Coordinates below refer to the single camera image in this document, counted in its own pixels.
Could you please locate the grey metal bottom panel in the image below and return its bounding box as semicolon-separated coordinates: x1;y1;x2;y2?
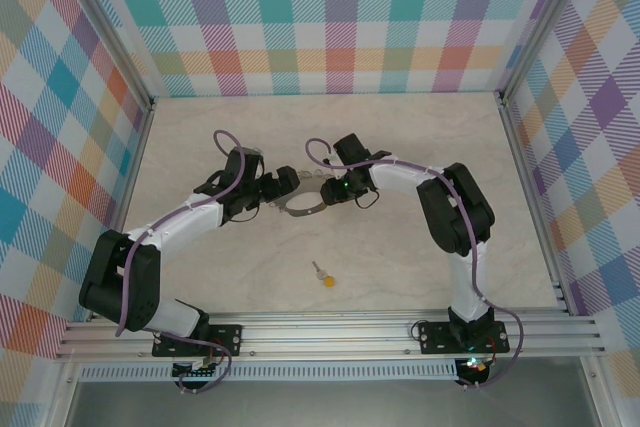
47;379;619;427

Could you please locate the key with yellow head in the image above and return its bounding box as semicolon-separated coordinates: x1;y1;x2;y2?
310;259;338;290

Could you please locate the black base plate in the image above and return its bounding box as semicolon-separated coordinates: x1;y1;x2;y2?
416;319;511;356
151;324;245;359

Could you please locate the small circuit board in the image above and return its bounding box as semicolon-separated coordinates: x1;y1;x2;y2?
172;357;224;379
458;354;494;386

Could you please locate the white slotted cable duct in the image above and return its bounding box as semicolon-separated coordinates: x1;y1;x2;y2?
79;359;459;382

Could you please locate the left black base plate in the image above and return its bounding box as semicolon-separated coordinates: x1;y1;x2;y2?
151;324;245;359

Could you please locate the aluminium rail frame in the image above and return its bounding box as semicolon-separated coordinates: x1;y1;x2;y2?
54;310;606;361

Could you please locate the silver metal chain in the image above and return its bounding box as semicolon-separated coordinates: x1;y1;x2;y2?
268;168;332;219

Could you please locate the aluminium corner post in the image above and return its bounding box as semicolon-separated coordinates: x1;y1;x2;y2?
492;0;601;106
58;0;157;111

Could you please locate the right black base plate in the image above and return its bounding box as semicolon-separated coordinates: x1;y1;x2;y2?
416;319;511;356

